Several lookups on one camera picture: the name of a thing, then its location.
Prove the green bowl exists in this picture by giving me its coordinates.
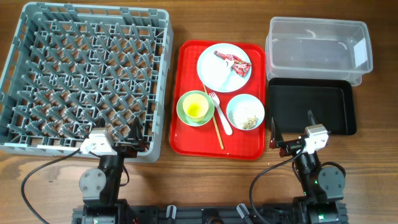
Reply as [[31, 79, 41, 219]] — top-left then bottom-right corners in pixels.
[[176, 90, 215, 127]]

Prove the grey plastic dishwasher rack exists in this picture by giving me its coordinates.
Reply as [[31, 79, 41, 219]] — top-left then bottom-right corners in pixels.
[[1, 2, 174, 163]]

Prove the wooden chopstick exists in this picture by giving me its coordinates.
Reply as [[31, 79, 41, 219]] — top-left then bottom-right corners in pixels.
[[202, 83, 224, 150]]

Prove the light blue plate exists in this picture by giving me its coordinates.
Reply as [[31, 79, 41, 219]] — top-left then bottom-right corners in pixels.
[[197, 43, 252, 93]]

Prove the light blue bowl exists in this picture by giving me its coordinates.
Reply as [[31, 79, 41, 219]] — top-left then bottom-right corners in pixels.
[[226, 94, 265, 131]]

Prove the clear plastic bin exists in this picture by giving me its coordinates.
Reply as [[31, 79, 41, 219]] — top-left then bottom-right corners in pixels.
[[266, 17, 373, 86]]

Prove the white plastic fork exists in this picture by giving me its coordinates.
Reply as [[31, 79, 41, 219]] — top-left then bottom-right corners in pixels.
[[208, 92, 233, 136]]

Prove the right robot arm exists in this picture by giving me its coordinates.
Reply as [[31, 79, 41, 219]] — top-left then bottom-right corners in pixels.
[[269, 111, 348, 223]]

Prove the black plastic tray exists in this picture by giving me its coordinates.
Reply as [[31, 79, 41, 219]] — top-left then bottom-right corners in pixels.
[[267, 78, 357, 135]]

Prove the red snack wrapper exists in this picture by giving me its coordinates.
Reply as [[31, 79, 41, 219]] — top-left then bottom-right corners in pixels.
[[214, 50, 252, 78]]

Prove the yellow cup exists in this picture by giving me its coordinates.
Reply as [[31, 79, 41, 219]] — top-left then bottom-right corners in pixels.
[[183, 93, 209, 122]]

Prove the red plastic tray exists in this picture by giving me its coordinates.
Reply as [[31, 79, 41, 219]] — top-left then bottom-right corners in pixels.
[[169, 40, 266, 160]]

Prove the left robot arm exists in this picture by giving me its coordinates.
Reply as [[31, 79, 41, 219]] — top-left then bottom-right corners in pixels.
[[72, 117, 147, 224]]

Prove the food scraps pile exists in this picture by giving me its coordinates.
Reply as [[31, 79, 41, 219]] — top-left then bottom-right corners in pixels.
[[229, 110, 259, 130]]

